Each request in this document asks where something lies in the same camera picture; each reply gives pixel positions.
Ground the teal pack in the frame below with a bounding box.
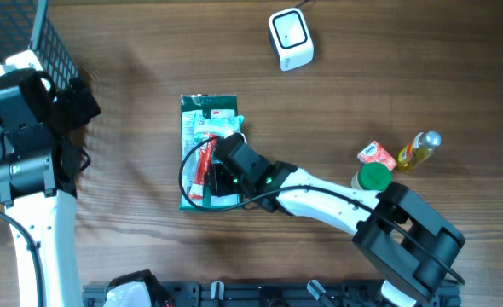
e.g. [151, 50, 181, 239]
[192, 115, 245, 145]

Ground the green 3M package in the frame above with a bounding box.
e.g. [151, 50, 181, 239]
[179, 94, 241, 211]

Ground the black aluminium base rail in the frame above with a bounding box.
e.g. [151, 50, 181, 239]
[80, 279, 461, 307]

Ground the left black camera cable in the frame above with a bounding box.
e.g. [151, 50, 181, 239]
[0, 202, 46, 307]

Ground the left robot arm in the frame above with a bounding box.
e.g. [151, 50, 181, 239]
[0, 68, 101, 306]

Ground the black camera cable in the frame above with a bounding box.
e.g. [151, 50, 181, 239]
[0, 202, 46, 307]
[177, 135, 467, 287]

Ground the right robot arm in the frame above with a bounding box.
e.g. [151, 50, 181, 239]
[213, 133, 465, 306]

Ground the yellow oil bottle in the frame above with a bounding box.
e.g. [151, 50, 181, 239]
[397, 130, 442, 172]

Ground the white barcode scanner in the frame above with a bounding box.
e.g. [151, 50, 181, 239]
[268, 7, 315, 72]

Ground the green lidded jar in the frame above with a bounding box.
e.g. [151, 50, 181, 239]
[351, 162, 392, 191]

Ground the right black camera cable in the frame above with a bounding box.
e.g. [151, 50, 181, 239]
[177, 135, 467, 287]

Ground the grey plastic mesh basket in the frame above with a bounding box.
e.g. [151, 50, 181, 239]
[0, 0, 80, 201]

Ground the red stick sachet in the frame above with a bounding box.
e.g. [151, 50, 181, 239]
[188, 140, 216, 206]

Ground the orange tissue box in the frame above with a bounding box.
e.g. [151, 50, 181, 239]
[357, 141, 397, 171]

